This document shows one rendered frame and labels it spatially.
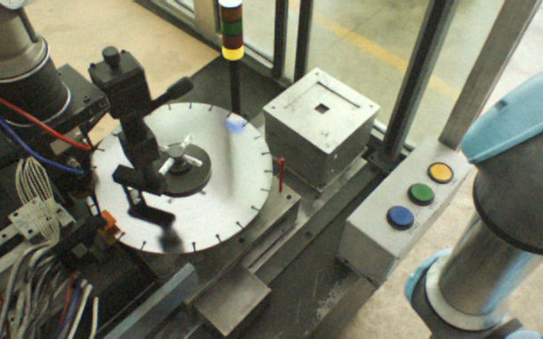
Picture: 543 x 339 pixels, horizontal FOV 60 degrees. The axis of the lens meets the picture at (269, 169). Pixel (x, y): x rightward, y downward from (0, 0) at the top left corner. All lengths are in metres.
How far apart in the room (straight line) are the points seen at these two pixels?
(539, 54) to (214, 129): 2.30
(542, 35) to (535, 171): 2.72
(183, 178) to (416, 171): 0.44
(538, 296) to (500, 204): 1.58
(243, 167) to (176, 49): 0.63
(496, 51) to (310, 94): 0.39
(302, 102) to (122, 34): 0.66
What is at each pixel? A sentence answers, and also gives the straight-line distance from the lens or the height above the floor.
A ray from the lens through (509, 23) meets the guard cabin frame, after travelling 0.85.
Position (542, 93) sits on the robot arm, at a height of 1.38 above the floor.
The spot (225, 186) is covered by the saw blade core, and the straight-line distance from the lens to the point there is 0.83.
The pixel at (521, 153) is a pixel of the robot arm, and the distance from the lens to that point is 0.41.
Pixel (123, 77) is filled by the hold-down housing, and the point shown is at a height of 1.25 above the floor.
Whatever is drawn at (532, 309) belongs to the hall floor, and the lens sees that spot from 1.99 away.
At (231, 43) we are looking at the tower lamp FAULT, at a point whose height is 1.01.
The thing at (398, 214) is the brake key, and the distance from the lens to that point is 0.88.
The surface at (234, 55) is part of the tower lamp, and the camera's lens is 1.01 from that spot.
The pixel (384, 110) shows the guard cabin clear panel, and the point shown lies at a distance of 1.10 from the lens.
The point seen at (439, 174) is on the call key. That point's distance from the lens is 0.96.
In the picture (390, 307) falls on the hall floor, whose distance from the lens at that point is 1.80.
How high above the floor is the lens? 1.63
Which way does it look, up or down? 54 degrees down
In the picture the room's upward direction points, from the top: 2 degrees clockwise
